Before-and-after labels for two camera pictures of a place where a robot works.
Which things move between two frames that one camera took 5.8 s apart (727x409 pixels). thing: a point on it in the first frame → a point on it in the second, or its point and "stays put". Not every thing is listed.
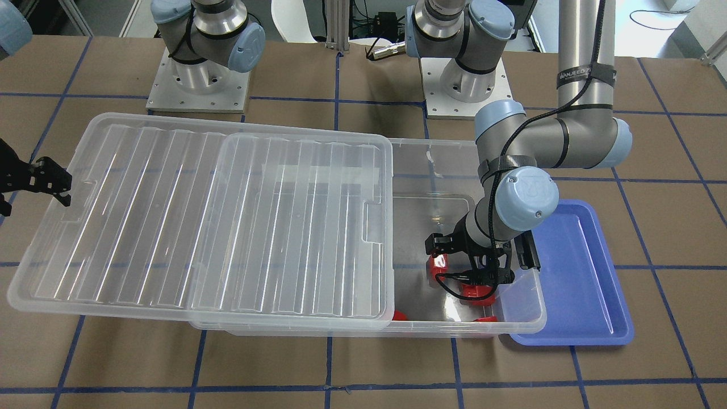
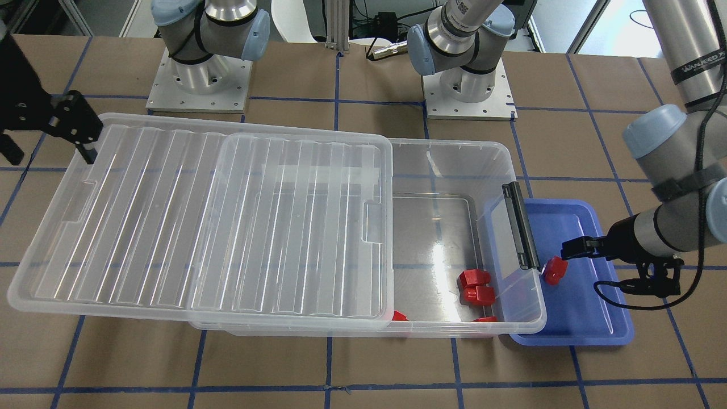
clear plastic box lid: [168, 222] stays put
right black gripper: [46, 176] → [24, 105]
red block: [399, 316] stays put
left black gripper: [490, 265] → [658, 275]
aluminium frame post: [337, 16] stays put
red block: [438, 264] → [555, 270]
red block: [492, 318] stays put
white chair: [291, 17] stays put
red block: [475, 289] stays put
